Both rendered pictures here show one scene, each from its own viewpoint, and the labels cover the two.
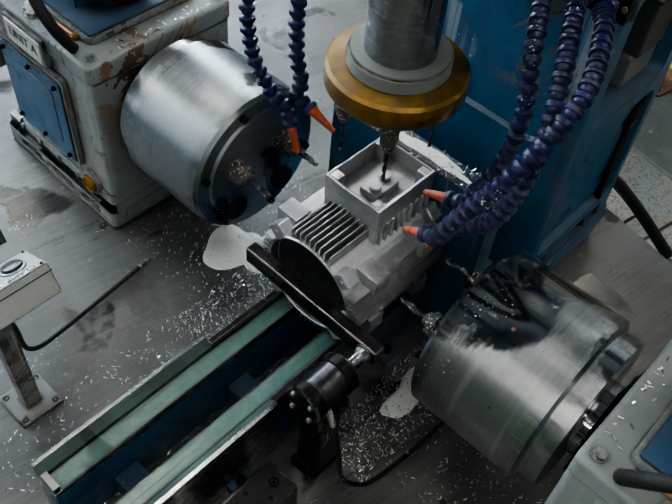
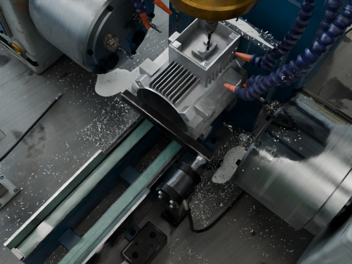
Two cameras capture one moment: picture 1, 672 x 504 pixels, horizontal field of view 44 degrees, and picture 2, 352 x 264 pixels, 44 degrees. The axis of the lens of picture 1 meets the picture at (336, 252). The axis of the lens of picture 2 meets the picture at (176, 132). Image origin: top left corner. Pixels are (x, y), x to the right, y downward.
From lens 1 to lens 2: 0.25 m
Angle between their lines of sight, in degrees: 13
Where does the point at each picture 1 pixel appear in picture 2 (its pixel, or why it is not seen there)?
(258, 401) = (138, 188)
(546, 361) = (323, 169)
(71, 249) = (13, 90)
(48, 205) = not seen: outside the picture
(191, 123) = (75, 13)
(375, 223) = (204, 76)
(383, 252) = (209, 91)
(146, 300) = (63, 120)
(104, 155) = (23, 32)
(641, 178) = not seen: outside the picture
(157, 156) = (56, 35)
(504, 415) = (296, 202)
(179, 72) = not seen: outside the picture
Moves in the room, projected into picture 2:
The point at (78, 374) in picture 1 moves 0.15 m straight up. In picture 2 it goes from (28, 173) to (9, 149)
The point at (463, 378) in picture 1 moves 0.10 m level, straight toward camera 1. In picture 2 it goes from (268, 179) to (255, 229)
